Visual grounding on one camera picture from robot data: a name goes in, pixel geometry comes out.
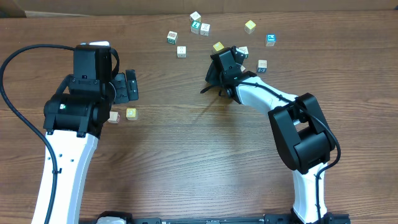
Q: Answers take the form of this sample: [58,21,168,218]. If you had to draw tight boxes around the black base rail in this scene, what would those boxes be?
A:
[79,211,351,224]

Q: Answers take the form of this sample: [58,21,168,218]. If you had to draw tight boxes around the green letter wooden block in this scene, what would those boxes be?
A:
[190,21,201,34]

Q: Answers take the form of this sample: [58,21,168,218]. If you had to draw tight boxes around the blue letter P block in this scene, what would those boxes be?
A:
[265,34,276,47]

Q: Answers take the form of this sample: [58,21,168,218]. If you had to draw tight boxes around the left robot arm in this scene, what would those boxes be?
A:
[32,70,139,223]

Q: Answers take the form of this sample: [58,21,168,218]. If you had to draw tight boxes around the yellow top center block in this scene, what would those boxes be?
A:
[213,42,224,53]

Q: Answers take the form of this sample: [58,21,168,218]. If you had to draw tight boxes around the yellow block letter G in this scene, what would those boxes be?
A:
[126,108,137,120]

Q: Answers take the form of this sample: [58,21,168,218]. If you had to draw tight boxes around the white block blue side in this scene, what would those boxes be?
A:
[257,60,267,73]

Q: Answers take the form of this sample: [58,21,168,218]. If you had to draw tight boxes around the white block beside green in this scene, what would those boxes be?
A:
[200,23,210,36]

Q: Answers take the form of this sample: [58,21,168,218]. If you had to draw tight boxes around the plain white wooden block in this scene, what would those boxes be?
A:
[177,46,187,58]

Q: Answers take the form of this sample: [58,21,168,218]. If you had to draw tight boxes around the white block green side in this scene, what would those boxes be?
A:
[238,47,249,59]

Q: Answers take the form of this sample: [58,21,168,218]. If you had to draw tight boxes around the white block red side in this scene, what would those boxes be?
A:
[108,111,120,124]

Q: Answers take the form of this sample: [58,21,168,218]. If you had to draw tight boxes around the top white wooden block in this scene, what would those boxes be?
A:
[190,11,201,22]

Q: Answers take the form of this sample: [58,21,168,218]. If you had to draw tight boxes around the green sided picture block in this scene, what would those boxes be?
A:
[167,31,178,45]

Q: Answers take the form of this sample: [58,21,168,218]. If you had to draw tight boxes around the yellow block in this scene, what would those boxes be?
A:
[244,20,256,34]
[213,42,224,53]

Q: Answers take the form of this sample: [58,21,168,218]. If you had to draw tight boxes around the yellow top far block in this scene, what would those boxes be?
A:
[244,20,256,34]

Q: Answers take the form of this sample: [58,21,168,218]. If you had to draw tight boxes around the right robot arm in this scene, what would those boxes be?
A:
[202,46,341,223]

